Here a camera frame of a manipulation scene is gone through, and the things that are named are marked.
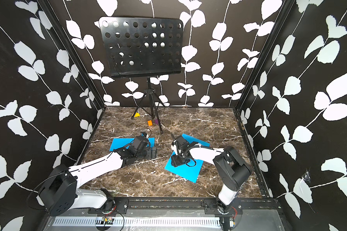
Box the cyan paper sheet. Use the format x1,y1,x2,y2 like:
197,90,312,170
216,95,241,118
164,134,210,183
109,137,156,152

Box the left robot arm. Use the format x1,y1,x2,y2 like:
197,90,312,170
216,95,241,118
38,135,157,217

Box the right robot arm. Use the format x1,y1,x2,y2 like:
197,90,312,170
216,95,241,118
171,136,252,209

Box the black perforated music stand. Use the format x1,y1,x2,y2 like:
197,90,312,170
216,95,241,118
99,16,184,125

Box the black front mounting rail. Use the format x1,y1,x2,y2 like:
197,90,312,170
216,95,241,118
46,197,281,216

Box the white slotted cable duct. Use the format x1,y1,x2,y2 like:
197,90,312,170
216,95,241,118
52,217,220,228

